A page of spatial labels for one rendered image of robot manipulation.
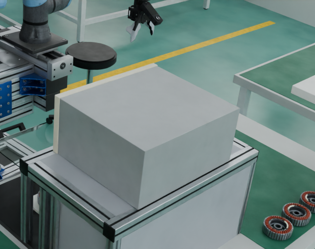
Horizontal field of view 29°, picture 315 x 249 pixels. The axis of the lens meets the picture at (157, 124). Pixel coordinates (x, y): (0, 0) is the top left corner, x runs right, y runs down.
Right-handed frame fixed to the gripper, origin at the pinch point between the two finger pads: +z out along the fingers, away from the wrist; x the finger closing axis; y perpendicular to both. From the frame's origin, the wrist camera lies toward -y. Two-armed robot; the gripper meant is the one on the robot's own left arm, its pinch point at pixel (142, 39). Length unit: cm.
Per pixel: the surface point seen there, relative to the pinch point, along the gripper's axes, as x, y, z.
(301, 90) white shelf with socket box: -4, -78, -5
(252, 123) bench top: -41, -42, 40
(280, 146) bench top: -33, -63, 40
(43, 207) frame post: 99, -46, 17
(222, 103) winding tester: 51, -76, -17
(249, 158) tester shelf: 40, -84, 5
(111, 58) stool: -73, 82, 60
